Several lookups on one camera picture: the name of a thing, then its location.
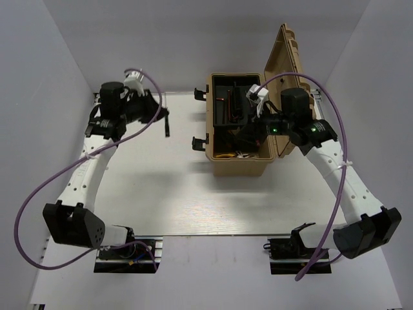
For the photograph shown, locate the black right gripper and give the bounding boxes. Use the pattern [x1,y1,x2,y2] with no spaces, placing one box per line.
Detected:
[236,103,294,146]

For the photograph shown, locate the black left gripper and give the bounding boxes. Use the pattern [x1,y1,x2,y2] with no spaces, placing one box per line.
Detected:
[119,88,170,125]

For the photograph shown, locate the black green screwdriver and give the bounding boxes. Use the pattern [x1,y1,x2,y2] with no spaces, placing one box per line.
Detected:
[165,115,170,138]

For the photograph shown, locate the large brown hex key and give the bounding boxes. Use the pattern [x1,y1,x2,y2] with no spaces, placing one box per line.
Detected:
[216,98,227,125]

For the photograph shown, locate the tan plastic toolbox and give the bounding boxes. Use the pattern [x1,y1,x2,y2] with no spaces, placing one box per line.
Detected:
[192,24,310,176]

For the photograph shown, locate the yellow black needle-nose pliers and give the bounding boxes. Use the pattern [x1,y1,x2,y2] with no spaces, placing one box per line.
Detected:
[215,153,238,159]

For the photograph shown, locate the orange handled tool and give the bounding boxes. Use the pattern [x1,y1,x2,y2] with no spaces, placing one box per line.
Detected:
[236,151,257,158]

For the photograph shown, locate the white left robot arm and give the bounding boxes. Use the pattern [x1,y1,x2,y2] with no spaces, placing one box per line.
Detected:
[43,79,168,258]

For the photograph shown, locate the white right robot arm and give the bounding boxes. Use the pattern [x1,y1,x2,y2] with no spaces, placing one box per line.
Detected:
[247,85,401,259]

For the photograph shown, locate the black toolbox inner tray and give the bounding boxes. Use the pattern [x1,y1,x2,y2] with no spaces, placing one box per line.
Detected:
[212,74,261,129]

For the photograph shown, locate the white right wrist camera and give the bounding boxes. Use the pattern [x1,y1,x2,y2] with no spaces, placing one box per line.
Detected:
[246,84,269,118]

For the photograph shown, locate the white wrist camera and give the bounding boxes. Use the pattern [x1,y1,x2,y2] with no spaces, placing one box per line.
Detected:
[246,84,269,118]
[123,70,145,96]

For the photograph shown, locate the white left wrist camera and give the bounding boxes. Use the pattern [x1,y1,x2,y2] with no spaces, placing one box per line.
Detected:
[123,70,145,96]

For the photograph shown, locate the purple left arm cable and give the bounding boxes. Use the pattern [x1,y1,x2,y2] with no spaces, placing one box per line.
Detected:
[14,67,166,271]

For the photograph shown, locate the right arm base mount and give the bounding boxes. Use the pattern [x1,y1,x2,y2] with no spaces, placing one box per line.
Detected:
[263,223,325,275]

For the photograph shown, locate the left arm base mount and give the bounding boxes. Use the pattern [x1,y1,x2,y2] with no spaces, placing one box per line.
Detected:
[94,236,163,274]

